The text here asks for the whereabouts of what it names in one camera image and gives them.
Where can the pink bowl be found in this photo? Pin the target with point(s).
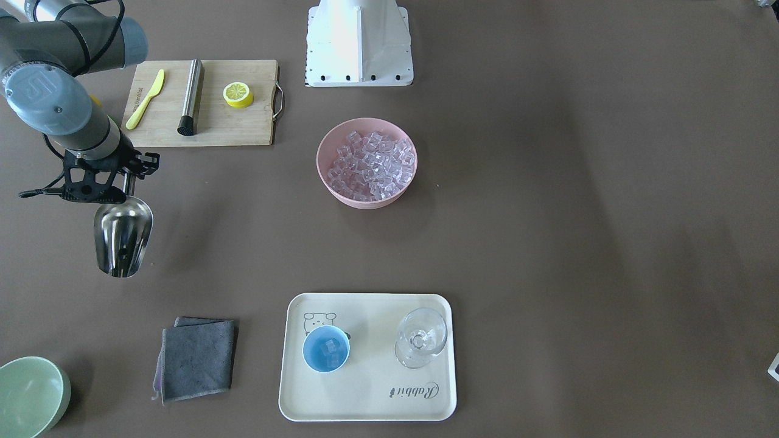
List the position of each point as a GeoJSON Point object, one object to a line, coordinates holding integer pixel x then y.
{"type": "Point", "coordinates": [326, 152]}

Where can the light blue cup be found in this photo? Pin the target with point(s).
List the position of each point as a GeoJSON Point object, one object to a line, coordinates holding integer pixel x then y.
{"type": "Point", "coordinates": [312, 352]}

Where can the grey folded cloth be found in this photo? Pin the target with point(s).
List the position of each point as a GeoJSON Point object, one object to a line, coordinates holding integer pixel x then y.
{"type": "Point", "coordinates": [196, 359]}

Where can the yellow plastic knife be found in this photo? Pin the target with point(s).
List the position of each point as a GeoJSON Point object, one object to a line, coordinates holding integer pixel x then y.
{"type": "Point", "coordinates": [154, 91]}

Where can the cream rabbit tray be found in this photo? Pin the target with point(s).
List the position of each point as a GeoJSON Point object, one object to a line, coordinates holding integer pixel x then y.
{"type": "Point", "coordinates": [372, 385]}

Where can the clear wine glass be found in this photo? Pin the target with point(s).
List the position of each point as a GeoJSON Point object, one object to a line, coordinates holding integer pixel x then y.
{"type": "Point", "coordinates": [421, 337]}

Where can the clear ice cubes pile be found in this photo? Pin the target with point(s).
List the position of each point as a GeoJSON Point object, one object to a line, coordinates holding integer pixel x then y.
{"type": "Point", "coordinates": [371, 166]}

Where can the steel ice scoop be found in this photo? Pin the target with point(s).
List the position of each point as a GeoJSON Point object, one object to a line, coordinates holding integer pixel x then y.
{"type": "Point", "coordinates": [121, 233]}

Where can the half lemon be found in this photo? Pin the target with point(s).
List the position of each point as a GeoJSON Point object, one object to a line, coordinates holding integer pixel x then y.
{"type": "Point", "coordinates": [238, 95]}

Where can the steel muddler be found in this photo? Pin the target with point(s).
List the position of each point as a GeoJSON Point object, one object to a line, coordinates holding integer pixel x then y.
{"type": "Point", "coordinates": [188, 121]}

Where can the wooden cutting board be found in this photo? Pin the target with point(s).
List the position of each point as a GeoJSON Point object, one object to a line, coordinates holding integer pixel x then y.
{"type": "Point", "coordinates": [217, 124]}

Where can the ice cubes in cup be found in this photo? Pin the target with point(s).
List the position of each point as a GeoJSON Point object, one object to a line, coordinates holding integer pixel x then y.
{"type": "Point", "coordinates": [331, 350]}

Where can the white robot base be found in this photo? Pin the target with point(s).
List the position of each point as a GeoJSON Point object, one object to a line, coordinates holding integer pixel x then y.
{"type": "Point", "coordinates": [358, 44]}

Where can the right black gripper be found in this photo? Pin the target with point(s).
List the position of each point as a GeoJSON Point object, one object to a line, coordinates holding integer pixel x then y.
{"type": "Point", "coordinates": [126, 159]}

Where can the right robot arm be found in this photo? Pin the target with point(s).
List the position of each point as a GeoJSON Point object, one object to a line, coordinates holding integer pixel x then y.
{"type": "Point", "coordinates": [42, 60]}

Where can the green bowl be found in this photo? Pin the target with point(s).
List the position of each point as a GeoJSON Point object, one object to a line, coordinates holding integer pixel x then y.
{"type": "Point", "coordinates": [35, 394]}

